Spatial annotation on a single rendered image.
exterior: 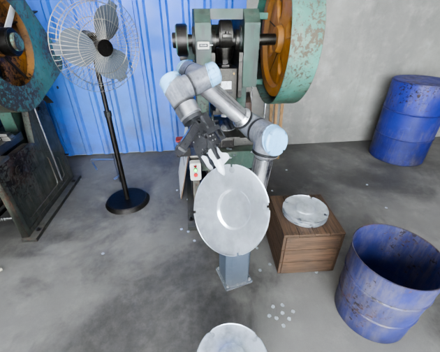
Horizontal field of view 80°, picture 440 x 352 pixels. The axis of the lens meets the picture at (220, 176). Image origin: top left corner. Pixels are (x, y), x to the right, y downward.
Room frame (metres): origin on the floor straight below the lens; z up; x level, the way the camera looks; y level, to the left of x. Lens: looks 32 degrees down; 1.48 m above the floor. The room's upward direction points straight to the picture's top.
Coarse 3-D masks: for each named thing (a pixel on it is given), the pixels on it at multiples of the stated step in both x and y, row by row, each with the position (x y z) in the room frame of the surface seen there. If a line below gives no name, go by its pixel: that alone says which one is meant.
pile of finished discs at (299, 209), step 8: (288, 200) 1.43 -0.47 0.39; (296, 200) 1.43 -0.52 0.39; (304, 200) 1.43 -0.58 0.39; (312, 200) 1.43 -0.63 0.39; (320, 200) 1.43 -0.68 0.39; (288, 208) 1.35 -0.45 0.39; (296, 208) 1.35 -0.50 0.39; (304, 208) 1.34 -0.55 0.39; (312, 208) 1.34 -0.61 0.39; (320, 208) 1.35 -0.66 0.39; (288, 216) 1.28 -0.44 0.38; (296, 216) 1.28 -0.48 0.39; (304, 216) 1.28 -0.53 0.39; (312, 216) 1.27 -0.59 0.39; (320, 216) 1.27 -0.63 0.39; (296, 224) 1.23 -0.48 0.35; (304, 224) 1.21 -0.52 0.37; (312, 224) 1.21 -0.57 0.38; (320, 224) 1.22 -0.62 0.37
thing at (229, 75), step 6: (222, 66) 1.86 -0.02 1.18; (228, 66) 1.86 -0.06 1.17; (234, 66) 1.89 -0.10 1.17; (222, 72) 1.82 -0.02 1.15; (228, 72) 1.82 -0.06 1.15; (234, 72) 1.82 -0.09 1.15; (222, 78) 1.82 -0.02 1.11; (228, 78) 1.82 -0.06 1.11; (234, 78) 1.82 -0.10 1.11; (222, 84) 1.81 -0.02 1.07; (228, 84) 1.82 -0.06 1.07; (234, 84) 1.82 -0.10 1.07; (228, 90) 1.82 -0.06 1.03; (234, 90) 1.82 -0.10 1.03; (234, 96) 1.82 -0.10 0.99; (216, 108) 1.81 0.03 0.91
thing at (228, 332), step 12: (228, 324) 0.64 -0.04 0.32; (216, 336) 0.59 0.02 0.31; (228, 336) 0.59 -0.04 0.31; (240, 336) 0.59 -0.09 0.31; (252, 336) 0.59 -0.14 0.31; (204, 348) 0.54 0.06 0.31; (216, 348) 0.54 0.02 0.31; (228, 348) 0.54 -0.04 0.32; (240, 348) 0.54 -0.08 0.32; (252, 348) 0.54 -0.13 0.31; (264, 348) 0.54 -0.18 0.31
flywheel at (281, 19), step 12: (276, 0) 2.11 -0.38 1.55; (288, 0) 1.86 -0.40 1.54; (264, 12) 2.25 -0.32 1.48; (276, 12) 2.08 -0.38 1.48; (288, 12) 1.83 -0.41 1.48; (264, 24) 2.23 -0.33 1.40; (276, 24) 2.05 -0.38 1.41; (288, 24) 1.82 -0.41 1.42; (288, 36) 1.81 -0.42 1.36; (264, 48) 2.22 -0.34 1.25; (276, 48) 1.89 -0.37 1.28; (288, 48) 1.76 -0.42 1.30; (264, 60) 2.19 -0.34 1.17; (276, 60) 1.97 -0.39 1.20; (264, 72) 2.12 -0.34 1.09; (276, 72) 1.95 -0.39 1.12; (264, 84) 2.09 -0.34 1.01; (276, 84) 1.92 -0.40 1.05
